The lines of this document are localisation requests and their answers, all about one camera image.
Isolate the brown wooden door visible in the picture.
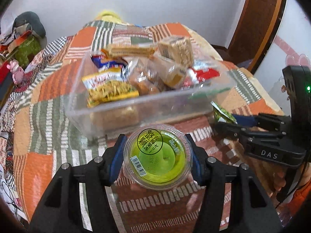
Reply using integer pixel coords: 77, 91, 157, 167
228, 0, 284, 74

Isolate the patchwork orange bed blanket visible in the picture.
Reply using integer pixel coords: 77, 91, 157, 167
0, 20, 290, 232

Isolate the green pea snack packet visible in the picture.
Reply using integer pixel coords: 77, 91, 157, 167
211, 101, 237, 124

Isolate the orange biscuit sleeve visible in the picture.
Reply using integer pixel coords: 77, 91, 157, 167
101, 44, 157, 58

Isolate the yellow pillow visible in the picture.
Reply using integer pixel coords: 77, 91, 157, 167
95, 10, 124, 25

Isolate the clear plastic storage bin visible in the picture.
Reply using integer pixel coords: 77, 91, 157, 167
65, 51, 236, 140

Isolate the red snack packet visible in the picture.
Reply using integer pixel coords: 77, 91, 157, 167
182, 68, 220, 88

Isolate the red and black box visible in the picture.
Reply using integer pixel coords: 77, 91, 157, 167
0, 61, 14, 102

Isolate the brown cracker block packet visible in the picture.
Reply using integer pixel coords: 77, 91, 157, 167
158, 35, 194, 68

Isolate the pink plush toy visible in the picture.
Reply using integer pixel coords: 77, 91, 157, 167
7, 60, 24, 85

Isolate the grey cushion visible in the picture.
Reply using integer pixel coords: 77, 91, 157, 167
13, 11, 46, 38

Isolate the green jelly cup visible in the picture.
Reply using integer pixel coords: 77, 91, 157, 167
122, 124, 193, 190

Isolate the white mini fridge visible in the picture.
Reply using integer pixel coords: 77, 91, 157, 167
269, 77, 291, 116

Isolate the yellow noodle snack packet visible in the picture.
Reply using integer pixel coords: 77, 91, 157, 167
81, 67, 139, 108

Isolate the blue chip packet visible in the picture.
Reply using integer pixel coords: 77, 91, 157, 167
90, 54, 128, 72

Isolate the person's right hand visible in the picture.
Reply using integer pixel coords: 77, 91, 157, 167
265, 162, 311, 204

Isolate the clothes pile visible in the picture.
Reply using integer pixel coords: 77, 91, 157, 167
1, 23, 32, 51

